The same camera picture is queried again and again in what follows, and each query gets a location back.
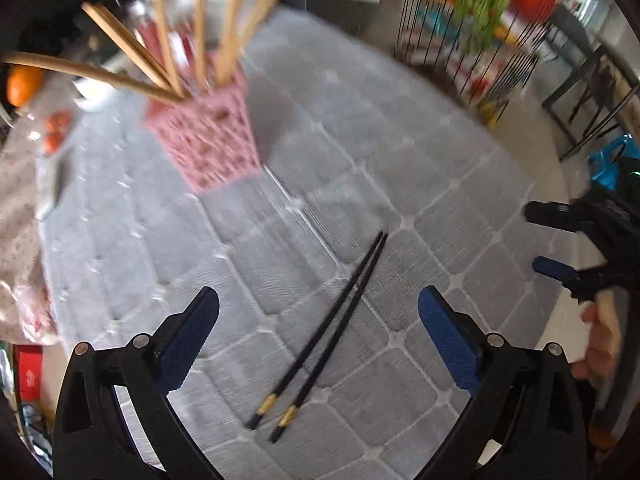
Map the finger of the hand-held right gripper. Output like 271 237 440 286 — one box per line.
523 201 597 234
531 255 622 303

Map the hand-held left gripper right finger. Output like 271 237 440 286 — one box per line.
414 285 590 480

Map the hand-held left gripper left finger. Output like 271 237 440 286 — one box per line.
52 286 221 480

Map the black chopstick with gold band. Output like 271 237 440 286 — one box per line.
268 232 390 445
245 230 386 431

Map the pink perforated utensil holder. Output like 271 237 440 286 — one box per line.
142 52 264 197

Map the wooden chopstick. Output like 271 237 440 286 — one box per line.
217 0 259 84
148 0 182 94
227 0 302 81
92 4 185 97
81 2 177 95
193 0 208 89

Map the person's right hand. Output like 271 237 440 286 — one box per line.
570 304 622 388

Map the blue bag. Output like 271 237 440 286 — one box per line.
587 135 640 192

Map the grey quilted table cloth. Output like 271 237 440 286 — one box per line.
37 6 577 480

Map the red box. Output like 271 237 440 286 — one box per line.
16 344 45 402

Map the floral table cloth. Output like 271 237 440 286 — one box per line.
0 105 77 347

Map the orange fruit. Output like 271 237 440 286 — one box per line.
6 64 46 109

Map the clear jar with red label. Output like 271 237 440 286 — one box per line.
127 1 195 68

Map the black metal table frame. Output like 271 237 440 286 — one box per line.
541 9 640 162

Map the black wire rack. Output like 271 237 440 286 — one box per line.
392 0 542 117

